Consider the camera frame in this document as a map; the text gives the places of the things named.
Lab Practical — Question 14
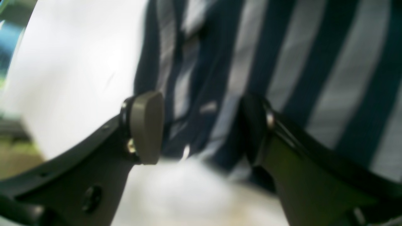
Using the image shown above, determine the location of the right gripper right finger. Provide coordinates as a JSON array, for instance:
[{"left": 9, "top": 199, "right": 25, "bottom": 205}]
[{"left": 241, "top": 94, "right": 402, "bottom": 226}]

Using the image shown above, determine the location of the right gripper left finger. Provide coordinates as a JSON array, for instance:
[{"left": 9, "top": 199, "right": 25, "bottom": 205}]
[{"left": 0, "top": 91, "right": 165, "bottom": 226}]

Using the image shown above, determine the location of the black white striped T-shirt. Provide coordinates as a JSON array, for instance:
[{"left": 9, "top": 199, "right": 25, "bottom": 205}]
[{"left": 134, "top": 0, "right": 401, "bottom": 183}]

